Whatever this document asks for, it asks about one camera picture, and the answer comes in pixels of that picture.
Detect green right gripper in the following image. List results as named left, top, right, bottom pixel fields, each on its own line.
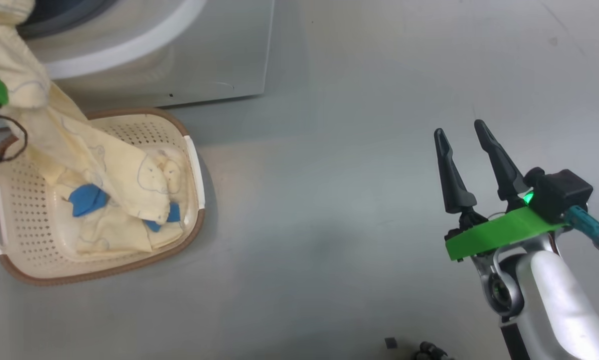
left=433, top=119, right=565, bottom=262

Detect yellow bear-print garment blue cuffs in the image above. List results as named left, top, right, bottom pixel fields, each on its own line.
left=44, top=147, right=188, bottom=256
left=0, top=0, right=173, bottom=226

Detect grey rubber door gasket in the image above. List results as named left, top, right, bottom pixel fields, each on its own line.
left=17, top=0, right=118, bottom=40

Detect cream perforated basket brown rim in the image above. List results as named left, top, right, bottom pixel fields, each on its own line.
left=0, top=107, right=206, bottom=287

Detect white front-load washing machine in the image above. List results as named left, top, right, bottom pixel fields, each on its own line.
left=17, top=0, right=275, bottom=111

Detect teal cable connector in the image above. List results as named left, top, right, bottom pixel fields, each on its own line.
left=562, top=205, right=599, bottom=252

